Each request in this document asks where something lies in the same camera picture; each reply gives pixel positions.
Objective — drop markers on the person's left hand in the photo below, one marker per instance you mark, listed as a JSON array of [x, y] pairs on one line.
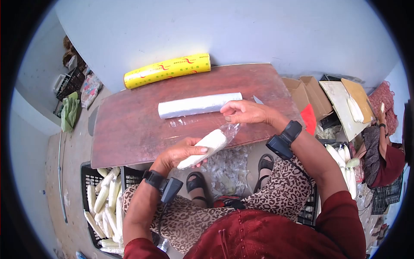
[[171, 153]]

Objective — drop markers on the person's right hand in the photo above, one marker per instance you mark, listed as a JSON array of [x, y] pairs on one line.
[[255, 113]]

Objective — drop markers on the person's right index finger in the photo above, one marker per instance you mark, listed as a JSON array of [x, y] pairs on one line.
[[231, 106]]

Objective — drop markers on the person's right thumb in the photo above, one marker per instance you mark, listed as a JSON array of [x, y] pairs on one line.
[[236, 119]]

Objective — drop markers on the person's left fingers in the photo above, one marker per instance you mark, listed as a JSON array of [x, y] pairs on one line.
[[201, 162]]

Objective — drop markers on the person's left thumb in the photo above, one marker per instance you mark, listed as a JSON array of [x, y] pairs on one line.
[[195, 150]]

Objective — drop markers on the white peeled corn cob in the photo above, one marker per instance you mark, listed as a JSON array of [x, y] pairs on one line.
[[207, 147]]

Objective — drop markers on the clear plastic film sheet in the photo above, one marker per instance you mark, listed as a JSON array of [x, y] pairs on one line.
[[231, 131]]

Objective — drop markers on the pile of plastic film scraps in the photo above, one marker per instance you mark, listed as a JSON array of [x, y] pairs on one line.
[[226, 171]]

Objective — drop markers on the knife blade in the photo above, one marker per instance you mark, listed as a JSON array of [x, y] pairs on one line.
[[258, 99]]

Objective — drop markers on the clear cling film roll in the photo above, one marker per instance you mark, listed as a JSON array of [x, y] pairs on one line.
[[197, 105]]

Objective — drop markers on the black wrist band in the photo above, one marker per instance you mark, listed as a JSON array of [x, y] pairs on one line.
[[161, 183], [284, 139]]

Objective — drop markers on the red and black object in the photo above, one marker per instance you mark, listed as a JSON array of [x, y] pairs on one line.
[[228, 201]]

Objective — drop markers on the brown wooden table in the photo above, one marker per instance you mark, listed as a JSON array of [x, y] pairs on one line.
[[135, 129]]

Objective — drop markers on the red plastic bag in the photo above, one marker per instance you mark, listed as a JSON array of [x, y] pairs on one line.
[[309, 118]]

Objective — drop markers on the yellow cling film roll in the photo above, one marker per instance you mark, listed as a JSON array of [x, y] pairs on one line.
[[166, 70]]

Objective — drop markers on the open cardboard box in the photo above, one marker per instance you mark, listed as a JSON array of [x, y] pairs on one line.
[[305, 94]]

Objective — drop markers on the person's legs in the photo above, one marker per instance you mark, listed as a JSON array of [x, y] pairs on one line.
[[268, 197]]

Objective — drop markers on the person's body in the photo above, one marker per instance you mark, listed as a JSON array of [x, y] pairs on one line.
[[258, 233]]

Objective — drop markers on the pile of white corn cobs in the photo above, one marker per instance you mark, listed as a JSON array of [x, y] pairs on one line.
[[105, 207]]

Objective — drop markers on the pale wooden board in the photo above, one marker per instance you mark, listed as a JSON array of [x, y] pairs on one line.
[[342, 106]]

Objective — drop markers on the black plastic crate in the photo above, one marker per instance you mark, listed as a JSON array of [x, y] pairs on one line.
[[386, 196], [309, 207], [89, 181]]

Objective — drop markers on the wrapped white corn cob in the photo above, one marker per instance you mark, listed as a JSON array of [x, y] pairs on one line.
[[355, 109]]

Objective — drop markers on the patterned plastic bag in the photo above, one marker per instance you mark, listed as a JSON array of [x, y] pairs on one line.
[[91, 90]]

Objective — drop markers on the heap of wrapped corn cobs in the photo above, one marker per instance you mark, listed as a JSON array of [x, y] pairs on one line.
[[346, 168]]

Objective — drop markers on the green plastic bag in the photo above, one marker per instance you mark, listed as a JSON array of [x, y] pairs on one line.
[[69, 111]]

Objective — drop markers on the thin metal pipe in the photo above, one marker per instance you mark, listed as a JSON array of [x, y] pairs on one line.
[[61, 181]]

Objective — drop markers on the black plastic basket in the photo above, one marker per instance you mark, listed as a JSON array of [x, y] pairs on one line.
[[70, 84]]

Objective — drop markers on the red mesh sack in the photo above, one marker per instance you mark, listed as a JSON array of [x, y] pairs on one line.
[[385, 100]]

